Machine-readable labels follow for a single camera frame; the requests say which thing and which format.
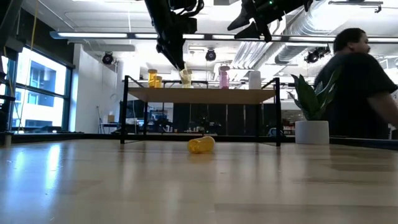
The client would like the person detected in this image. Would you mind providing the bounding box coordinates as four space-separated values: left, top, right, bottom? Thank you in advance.
313 27 398 140

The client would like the white cup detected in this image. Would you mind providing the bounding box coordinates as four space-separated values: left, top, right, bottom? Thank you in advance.
295 120 330 145

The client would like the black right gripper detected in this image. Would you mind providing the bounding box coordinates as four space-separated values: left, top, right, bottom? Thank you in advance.
227 0 289 43

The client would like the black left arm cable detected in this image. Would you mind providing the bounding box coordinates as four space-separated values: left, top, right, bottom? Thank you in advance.
174 0 205 18

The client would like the green snake plant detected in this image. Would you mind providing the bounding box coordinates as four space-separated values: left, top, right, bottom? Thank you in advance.
287 67 341 122

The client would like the pink pill bottle white cap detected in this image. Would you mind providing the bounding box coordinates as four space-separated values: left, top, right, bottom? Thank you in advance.
219 65 231 90

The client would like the amber bottle with yellow pills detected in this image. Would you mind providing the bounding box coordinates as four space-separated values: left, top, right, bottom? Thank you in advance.
187 136 216 154

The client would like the yellow pill bottle white cap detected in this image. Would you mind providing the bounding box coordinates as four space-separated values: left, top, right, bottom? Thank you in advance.
179 63 193 89

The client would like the yellow cable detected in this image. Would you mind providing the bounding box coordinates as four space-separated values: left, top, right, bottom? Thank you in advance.
17 0 40 133

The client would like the wooden shelf with black frame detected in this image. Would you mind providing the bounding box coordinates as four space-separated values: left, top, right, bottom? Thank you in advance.
120 75 282 147

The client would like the black aluminium rig frame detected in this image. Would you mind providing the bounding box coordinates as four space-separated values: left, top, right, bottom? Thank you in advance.
0 95 398 151

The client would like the long ceiling light bar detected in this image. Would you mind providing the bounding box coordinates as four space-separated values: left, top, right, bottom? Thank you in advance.
49 30 398 44

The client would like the silver ventilation duct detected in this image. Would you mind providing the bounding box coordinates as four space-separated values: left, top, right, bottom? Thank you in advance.
273 0 368 65

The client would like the large window with black frame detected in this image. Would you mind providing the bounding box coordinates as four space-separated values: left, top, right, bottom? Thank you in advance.
0 46 74 133

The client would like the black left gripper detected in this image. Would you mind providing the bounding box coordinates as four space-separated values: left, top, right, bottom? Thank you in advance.
156 14 198 72

